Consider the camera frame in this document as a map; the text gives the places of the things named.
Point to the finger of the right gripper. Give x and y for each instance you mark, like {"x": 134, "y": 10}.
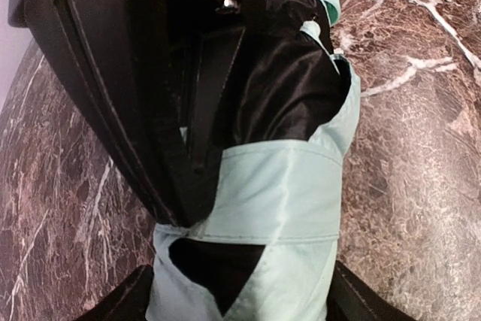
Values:
{"x": 206, "y": 41}
{"x": 87, "y": 45}

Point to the black and mint umbrella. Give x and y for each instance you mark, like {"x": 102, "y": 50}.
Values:
{"x": 267, "y": 251}

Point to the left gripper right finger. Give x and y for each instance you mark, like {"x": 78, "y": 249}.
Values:
{"x": 350, "y": 299}

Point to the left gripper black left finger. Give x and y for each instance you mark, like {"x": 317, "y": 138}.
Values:
{"x": 128, "y": 301}

